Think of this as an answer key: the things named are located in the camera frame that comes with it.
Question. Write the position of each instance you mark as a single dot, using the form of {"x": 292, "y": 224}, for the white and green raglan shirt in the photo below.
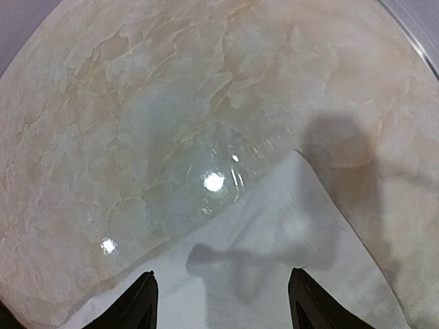
{"x": 233, "y": 271}

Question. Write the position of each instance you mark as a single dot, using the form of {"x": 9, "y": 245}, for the front aluminium rail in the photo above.
{"x": 419, "y": 21}

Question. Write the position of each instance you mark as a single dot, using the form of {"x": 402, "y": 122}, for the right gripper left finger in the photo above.
{"x": 136, "y": 308}

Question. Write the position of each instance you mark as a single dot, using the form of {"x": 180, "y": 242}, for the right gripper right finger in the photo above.
{"x": 312, "y": 306}

